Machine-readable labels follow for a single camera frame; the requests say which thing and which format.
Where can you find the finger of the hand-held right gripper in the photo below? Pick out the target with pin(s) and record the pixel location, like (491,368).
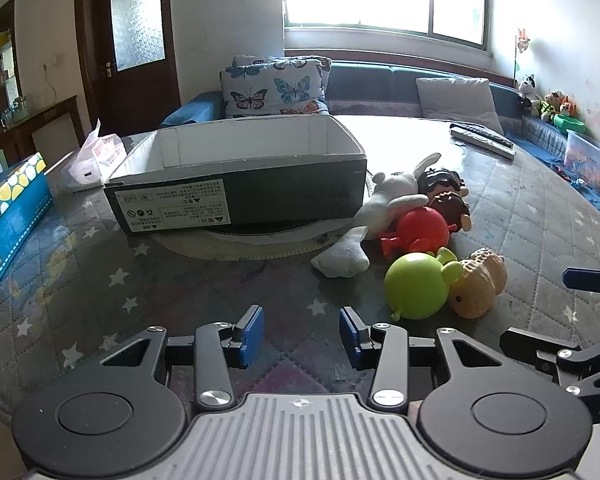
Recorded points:
(535,345)
(580,278)

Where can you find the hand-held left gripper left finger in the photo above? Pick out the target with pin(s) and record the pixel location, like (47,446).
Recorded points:
(252,336)

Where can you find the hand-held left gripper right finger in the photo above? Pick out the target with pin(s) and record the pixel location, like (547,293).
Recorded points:
(350,336)

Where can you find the green rubber pig toy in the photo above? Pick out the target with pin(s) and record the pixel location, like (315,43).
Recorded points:
(415,285)

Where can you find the tan rubber animal toy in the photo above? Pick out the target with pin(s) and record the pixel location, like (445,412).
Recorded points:
(480,280)

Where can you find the red rubber pig toy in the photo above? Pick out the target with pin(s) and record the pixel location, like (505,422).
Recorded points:
(422,230)

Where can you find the white rabbit plush toy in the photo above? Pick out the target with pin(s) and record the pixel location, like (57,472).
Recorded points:
(380,205)

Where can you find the black cardboard box white inside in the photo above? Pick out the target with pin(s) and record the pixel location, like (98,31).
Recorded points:
(240,195)

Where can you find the brown-haired doll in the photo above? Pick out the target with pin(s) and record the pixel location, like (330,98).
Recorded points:
(452,210)

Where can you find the grey quilted glass-covered desktop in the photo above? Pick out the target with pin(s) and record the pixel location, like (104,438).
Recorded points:
(205,285)

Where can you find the clear plastic toy container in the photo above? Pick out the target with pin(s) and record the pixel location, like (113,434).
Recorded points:
(587,157)

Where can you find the green plastic bowl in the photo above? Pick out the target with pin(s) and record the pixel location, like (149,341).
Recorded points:
(569,124)

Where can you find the grey remote control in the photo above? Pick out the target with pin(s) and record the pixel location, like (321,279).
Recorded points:
(480,144)

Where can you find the dark remote control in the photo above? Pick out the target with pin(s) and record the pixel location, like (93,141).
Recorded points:
(490,135)

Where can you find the orange stuffed toy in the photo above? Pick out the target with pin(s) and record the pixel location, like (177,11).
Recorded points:
(569,107)

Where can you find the green yellow stuffed toy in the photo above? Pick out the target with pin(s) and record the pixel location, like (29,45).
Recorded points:
(550,107)

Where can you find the black and white cow plush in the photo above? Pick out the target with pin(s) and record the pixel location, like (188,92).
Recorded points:
(527,91)

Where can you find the plain white pillow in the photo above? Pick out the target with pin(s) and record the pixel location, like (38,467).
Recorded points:
(457,102)

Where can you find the flat butterfly print pillow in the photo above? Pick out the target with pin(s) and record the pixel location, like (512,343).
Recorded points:
(300,110)

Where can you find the white soft tissue pack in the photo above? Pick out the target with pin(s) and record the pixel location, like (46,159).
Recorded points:
(92,160)

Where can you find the large butterfly print pillow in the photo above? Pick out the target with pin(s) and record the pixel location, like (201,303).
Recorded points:
(270,85)

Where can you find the blue sofa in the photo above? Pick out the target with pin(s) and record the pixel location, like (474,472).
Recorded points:
(370,85)

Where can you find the blue spotted tissue box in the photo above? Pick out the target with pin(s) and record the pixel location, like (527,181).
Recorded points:
(10,215)

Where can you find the wooden sideboard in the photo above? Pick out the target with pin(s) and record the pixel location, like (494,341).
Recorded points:
(20,135)

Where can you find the dark wooden door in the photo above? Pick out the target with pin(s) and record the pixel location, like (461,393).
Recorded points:
(95,35)

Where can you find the orange green wall decoration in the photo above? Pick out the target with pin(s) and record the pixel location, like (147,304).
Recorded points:
(521,45)

